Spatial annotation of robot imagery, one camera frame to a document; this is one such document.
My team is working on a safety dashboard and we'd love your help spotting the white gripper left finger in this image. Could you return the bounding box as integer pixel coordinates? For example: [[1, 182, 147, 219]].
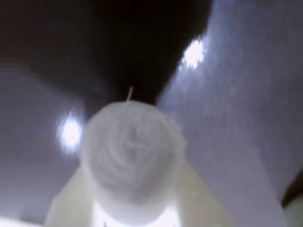
[[44, 165, 97, 227]]

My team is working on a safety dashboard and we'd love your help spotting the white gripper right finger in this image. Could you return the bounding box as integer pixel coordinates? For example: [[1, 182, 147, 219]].
[[174, 162, 234, 227]]

